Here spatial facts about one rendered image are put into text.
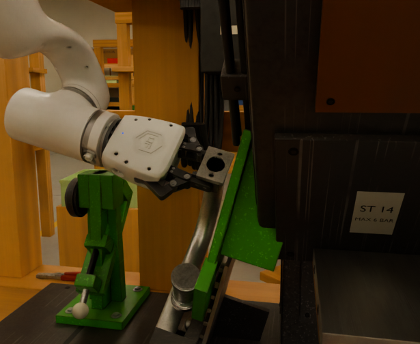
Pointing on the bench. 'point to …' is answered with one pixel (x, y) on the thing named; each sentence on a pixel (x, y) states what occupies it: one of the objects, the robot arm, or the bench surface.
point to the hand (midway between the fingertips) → (210, 172)
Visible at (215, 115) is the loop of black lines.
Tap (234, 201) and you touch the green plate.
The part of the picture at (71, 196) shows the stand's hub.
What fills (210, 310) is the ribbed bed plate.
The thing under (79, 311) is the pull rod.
